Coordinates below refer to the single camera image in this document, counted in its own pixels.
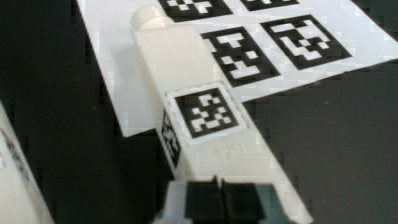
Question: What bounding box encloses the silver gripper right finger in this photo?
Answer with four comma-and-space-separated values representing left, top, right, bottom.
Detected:
222, 182, 292, 224

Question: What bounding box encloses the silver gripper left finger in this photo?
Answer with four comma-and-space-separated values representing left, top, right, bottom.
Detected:
155, 180, 220, 224

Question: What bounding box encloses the white desk leg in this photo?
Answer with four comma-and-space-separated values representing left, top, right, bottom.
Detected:
132, 5, 313, 224
0, 102, 55, 224

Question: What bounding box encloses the fiducial marker sheet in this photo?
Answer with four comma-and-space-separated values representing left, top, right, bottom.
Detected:
77, 0, 398, 136

